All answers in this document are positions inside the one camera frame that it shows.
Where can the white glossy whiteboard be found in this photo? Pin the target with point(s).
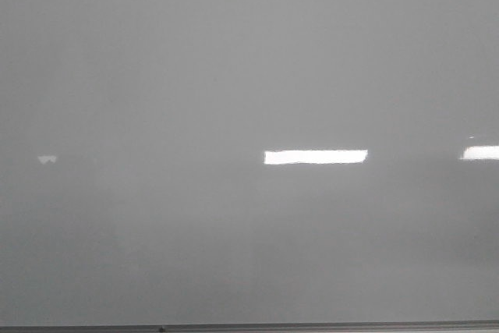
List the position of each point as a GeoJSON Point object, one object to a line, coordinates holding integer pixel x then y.
{"type": "Point", "coordinates": [248, 161]}

